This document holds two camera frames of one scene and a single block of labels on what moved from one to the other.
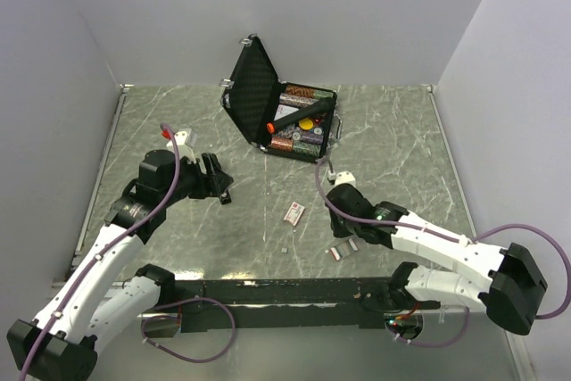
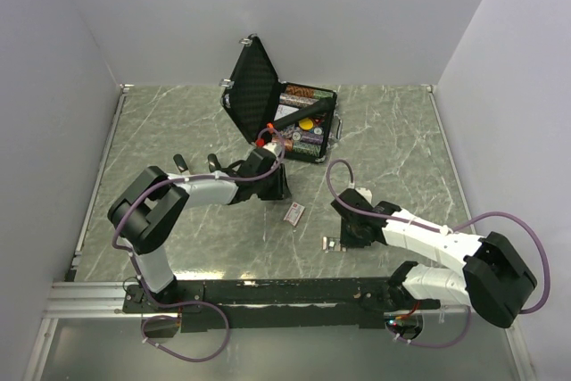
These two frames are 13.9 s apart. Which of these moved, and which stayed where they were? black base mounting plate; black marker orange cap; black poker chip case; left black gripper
Moved: left black gripper
Stayed: black base mounting plate; black poker chip case; black marker orange cap
